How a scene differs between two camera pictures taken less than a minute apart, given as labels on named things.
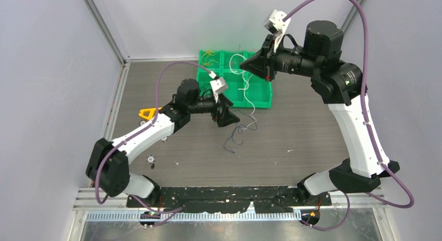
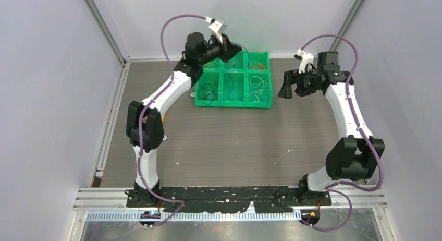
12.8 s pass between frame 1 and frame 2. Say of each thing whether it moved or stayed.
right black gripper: moved
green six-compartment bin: stayed
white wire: moved
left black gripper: moved
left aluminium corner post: stayed
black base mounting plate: stayed
